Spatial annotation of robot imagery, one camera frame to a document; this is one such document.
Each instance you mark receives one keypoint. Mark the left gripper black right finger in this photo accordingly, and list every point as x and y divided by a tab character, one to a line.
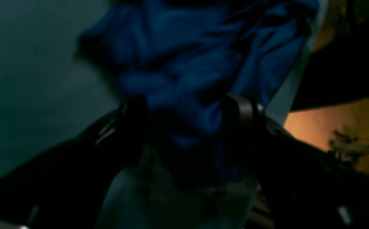
304	187

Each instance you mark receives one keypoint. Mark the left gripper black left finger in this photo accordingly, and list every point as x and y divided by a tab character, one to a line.
65	186

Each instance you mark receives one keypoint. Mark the blue t-shirt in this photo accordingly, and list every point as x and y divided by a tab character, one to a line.
185	55

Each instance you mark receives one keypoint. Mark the light blue table cloth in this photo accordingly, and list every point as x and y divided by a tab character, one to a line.
50	92

